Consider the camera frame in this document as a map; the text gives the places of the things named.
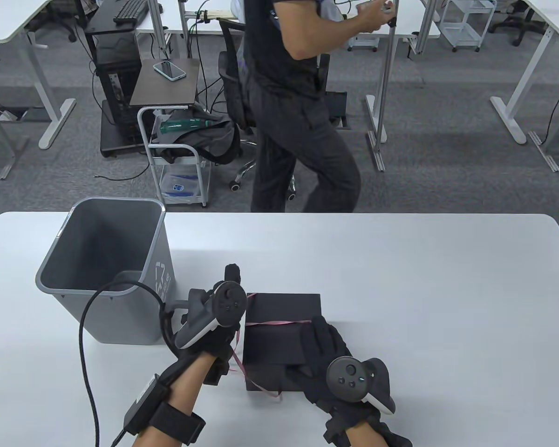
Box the grey backpack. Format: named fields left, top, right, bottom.
left=150, top=109, right=242, bottom=164

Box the green bottle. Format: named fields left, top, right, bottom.
left=160, top=119, right=213, bottom=133

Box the black keyboard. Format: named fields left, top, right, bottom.
left=113, top=0, right=150, bottom=26

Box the black swivel chair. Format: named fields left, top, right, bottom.
left=488, top=0, right=548, bottom=46

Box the black computer tower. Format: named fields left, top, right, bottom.
left=93, top=32, right=143, bottom=140

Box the white wire cart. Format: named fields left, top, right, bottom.
left=436, top=0, right=498, bottom=53

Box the black gift box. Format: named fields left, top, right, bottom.
left=242, top=292, right=336, bottom=393

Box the smartphone with teal case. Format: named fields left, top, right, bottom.
left=153, top=61, right=187, bottom=82

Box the person's left hand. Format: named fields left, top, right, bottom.
left=164, top=264, right=250, bottom=385

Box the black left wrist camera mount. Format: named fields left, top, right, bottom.
left=123, top=375, right=206, bottom=447

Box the grey desk leg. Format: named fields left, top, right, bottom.
left=0, top=93, right=28, bottom=180

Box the black floor box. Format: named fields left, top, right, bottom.
left=324, top=92, right=353, bottom=131

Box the white rolling cart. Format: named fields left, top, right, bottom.
left=137, top=105, right=212, bottom=208

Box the grey plastic trash bin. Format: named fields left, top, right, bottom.
left=35, top=197, right=177, bottom=345

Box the black computer stand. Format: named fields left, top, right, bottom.
left=84, top=0, right=164, bottom=158

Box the person's right hand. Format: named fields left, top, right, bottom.
left=284, top=316, right=396, bottom=433

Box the dark brown side table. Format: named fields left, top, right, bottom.
left=130, top=58, right=201, bottom=108

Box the aluminium frame post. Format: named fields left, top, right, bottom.
left=364, top=0, right=400, bottom=172

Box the black mesh office chair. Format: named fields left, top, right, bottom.
left=218, top=19, right=331, bottom=202

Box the aluminium floor rail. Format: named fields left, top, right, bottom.
left=529, top=131, right=559, bottom=172

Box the grey white right hand controller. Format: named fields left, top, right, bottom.
left=326, top=356, right=396, bottom=416

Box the black braided cable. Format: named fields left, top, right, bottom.
left=79, top=281, right=187, bottom=447

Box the person's right forearm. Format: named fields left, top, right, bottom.
left=345, top=421, right=388, bottom=447

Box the pink ribbon bow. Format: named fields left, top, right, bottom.
left=228, top=292, right=315, bottom=398

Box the person's left forearm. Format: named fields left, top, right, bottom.
left=135, top=352, right=215, bottom=447

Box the blue white packet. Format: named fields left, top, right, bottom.
left=161, top=173, right=201, bottom=201

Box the white cart base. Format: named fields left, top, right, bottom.
left=347, top=36, right=379, bottom=52

